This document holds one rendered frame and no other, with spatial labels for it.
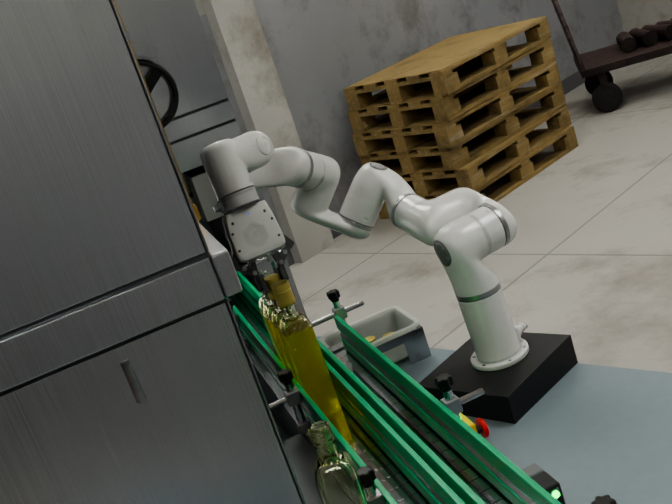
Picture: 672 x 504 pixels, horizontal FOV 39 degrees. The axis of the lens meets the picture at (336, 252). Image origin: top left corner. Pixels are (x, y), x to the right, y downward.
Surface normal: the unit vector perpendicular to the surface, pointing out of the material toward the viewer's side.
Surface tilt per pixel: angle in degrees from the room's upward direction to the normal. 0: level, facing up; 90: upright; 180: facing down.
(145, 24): 90
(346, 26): 90
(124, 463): 90
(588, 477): 0
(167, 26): 90
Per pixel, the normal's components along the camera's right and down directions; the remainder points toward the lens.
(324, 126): 0.68, 0.00
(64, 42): 0.30, 0.19
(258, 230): 0.23, -0.05
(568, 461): -0.31, -0.90
